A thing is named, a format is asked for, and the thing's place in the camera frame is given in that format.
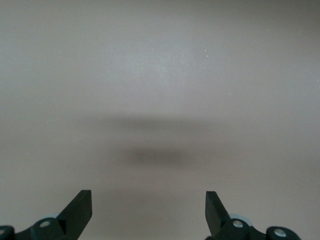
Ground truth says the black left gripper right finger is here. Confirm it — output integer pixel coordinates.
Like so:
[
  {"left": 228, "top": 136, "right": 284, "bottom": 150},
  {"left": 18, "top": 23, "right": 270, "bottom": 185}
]
[{"left": 204, "top": 191, "right": 301, "bottom": 240}]

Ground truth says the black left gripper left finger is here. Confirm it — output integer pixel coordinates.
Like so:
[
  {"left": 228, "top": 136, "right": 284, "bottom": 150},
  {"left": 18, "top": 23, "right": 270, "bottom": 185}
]
[{"left": 0, "top": 189, "right": 93, "bottom": 240}]

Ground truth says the brown table cover sheet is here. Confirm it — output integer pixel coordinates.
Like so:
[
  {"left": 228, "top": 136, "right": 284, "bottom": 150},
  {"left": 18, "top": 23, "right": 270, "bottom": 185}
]
[{"left": 0, "top": 0, "right": 320, "bottom": 240}]

